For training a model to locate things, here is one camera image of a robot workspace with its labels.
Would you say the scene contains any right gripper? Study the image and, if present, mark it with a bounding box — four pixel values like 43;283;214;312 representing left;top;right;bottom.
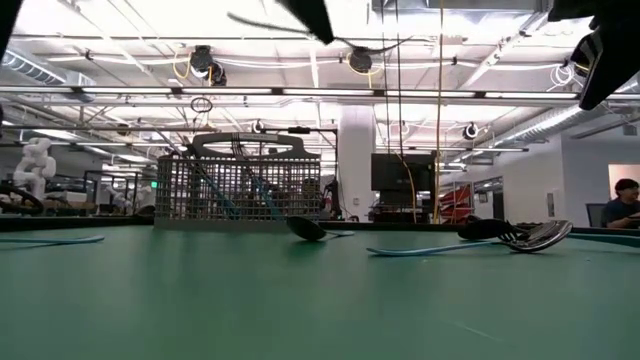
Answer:
548;0;640;111

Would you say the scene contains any grey plastic cutlery basket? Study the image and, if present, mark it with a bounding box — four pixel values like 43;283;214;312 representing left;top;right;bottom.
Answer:
152;132;322;232

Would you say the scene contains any long ceiling light bar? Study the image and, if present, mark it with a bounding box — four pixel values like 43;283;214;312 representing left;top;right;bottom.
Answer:
0;84;584;107

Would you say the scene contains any person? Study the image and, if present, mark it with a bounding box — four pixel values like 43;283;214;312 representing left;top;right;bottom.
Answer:
601;177;640;230

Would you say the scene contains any white round column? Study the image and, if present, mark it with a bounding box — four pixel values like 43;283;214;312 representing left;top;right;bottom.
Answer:
337;104;377;221

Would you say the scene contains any black monitor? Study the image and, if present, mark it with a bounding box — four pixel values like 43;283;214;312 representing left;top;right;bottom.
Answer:
370;152;437;193

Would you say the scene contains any red cart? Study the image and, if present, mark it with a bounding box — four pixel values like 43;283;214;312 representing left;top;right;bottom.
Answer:
438;182;475;222

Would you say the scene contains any green table mat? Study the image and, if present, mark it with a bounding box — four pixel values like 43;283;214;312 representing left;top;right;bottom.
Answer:
0;224;640;360

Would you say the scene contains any grey ceiling air duct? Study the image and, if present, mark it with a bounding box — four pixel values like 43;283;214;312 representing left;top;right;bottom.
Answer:
0;47;97;104
499;102;640;149

